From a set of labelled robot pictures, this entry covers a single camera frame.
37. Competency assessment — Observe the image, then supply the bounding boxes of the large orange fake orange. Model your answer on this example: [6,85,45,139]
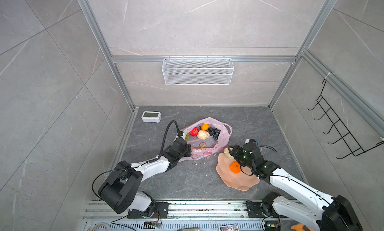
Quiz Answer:
[230,161,242,174]

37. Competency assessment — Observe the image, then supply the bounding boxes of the pink printed plastic bag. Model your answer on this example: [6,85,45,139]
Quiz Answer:
[181,117,233,161]

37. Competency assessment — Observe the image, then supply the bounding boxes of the red fake apple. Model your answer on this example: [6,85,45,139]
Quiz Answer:
[189,127,200,137]

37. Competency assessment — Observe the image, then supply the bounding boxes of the peach scalloped plastic bowl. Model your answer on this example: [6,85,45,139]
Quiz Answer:
[216,153,260,191]

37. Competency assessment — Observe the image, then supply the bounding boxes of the white wire mesh basket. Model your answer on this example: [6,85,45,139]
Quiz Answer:
[162,58,235,86]

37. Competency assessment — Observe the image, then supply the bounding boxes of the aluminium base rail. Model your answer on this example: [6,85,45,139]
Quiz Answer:
[79,199,332,231]

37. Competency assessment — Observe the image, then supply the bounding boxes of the small orange fake tangerine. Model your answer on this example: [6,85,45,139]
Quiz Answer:
[202,124,210,131]

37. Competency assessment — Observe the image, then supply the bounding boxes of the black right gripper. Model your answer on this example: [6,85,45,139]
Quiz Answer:
[227,144,256,171]

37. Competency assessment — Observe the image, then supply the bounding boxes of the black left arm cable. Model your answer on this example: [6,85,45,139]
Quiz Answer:
[157,120,182,160]

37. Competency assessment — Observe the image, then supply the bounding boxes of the white digital clock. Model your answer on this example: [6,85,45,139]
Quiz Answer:
[141,111,162,123]

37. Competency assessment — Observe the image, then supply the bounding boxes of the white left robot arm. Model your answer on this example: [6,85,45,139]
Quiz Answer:
[97,137,192,217]

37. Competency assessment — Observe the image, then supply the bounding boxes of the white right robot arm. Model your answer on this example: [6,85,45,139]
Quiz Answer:
[228,139,363,231]

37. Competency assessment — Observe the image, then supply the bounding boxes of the black wire hook rack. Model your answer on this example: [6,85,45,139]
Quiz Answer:
[307,79,384,160]

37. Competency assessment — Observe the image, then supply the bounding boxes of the orange plush toy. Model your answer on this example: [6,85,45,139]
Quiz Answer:
[291,224,314,231]

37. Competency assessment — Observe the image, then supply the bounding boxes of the dark fake grape bunch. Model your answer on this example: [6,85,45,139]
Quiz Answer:
[206,127,221,141]

